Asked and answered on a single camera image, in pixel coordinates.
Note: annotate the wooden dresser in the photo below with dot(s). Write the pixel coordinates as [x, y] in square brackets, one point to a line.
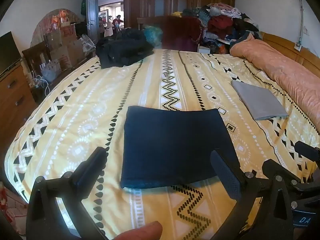
[15, 100]

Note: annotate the grey plastic bag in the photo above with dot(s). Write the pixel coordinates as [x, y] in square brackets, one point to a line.
[51, 71]

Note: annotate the navy pants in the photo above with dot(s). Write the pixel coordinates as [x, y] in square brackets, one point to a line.
[175, 142]

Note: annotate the pile of colourful clothes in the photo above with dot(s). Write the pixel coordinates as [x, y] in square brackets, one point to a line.
[222, 22]

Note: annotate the dark wooden chair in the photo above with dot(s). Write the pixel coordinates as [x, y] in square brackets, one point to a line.
[32, 55]

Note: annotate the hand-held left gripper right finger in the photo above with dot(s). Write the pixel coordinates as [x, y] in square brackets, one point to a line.
[226, 175]

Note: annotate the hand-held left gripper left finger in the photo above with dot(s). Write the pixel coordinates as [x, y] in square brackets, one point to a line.
[93, 165]

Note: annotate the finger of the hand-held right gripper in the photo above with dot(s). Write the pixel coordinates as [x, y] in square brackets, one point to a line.
[308, 151]

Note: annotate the yellow patterned bedspread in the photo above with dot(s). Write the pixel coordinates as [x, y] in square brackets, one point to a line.
[75, 105]

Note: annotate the wooden headboard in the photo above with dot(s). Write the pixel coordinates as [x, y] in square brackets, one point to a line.
[287, 47]

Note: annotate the teal fluffy cloth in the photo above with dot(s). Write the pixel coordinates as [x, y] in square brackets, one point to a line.
[152, 35]

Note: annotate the green hanging bag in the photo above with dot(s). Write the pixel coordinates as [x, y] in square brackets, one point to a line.
[83, 7]

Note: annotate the wall socket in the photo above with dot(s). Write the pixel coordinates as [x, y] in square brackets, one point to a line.
[298, 46]

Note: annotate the red printed bag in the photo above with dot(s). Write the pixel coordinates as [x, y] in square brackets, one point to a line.
[10, 205]

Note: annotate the person's left hand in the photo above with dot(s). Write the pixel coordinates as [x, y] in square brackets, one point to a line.
[140, 232]

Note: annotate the round red patterned board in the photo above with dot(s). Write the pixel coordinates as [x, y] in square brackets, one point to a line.
[50, 17]

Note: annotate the stack of cardboard boxes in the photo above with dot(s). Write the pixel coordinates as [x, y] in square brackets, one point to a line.
[65, 50]

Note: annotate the folded grey cloth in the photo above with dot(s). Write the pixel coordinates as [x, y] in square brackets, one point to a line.
[260, 100]

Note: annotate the dark wooden door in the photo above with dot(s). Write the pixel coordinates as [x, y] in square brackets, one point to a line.
[92, 12]

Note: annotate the white printed bag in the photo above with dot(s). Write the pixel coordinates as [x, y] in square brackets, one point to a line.
[87, 43]

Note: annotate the black television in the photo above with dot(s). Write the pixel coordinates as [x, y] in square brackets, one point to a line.
[8, 52]

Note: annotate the pile of black clothes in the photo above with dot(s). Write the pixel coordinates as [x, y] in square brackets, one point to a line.
[125, 50]

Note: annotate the maroon blanket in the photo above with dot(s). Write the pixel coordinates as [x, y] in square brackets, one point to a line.
[180, 35]

